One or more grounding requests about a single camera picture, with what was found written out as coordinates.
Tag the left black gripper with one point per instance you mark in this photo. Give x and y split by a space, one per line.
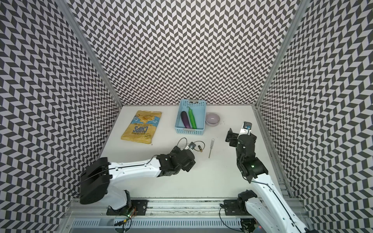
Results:
176 150

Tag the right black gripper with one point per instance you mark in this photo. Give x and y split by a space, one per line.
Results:
234 138

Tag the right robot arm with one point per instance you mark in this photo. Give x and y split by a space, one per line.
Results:
264 202

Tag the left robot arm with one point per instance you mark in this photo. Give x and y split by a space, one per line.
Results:
99 182

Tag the lilac ceramic bowl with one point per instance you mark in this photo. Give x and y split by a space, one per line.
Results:
212 119

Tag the green toy cucumber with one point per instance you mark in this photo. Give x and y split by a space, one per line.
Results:
192 118

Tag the light blue plastic basket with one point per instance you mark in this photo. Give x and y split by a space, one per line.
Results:
199 108

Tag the purple toy eggplant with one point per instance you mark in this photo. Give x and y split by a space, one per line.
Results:
185 119

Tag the yellow blue chips bag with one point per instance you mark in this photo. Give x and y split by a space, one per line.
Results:
142 127

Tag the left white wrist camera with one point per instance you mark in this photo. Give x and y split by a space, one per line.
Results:
191 146

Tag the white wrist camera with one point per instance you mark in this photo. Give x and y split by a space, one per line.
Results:
191 146
246 128

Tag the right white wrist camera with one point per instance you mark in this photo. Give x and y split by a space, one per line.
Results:
246 128

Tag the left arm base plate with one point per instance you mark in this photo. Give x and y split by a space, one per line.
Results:
137 208

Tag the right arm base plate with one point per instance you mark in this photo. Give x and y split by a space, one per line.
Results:
235 208

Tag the aluminium front rail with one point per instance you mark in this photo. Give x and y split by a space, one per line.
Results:
157 207

